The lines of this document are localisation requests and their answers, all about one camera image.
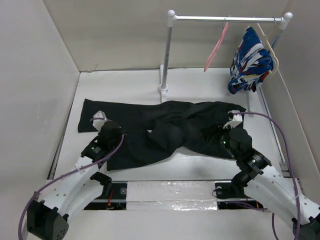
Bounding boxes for pink plastic hanger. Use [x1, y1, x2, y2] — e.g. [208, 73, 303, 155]
[203, 17, 229, 72]

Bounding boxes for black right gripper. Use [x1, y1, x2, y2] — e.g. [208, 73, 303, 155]
[200, 120, 240, 160]

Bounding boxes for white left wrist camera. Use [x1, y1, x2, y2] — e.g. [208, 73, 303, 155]
[90, 110, 110, 132]

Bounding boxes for black trousers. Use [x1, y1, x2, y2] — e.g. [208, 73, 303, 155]
[77, 99, 246, 171]

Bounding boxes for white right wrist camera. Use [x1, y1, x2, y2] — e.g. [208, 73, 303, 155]
[222, 110, 243, 129]

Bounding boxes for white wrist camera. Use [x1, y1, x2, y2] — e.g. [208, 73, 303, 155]
[90, 110, 110, 132]
[222, 110, 243, 129]

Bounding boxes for white metal clothes rack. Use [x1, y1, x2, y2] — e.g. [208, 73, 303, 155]
[158, 10, 293, 107]

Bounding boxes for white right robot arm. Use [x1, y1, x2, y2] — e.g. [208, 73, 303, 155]
[203, 124, 320, 240]

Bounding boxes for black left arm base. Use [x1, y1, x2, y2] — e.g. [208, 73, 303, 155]
[84, 181, 128, 211]

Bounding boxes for cream plastic hanger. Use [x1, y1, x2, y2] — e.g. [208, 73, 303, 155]
[256, 23, 279, 76]

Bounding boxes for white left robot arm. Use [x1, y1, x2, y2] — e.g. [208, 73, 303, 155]
[25, 117, 125, 240]

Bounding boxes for blue patterned garment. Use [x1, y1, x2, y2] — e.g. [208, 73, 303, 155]
[227, 26, 274, 95]

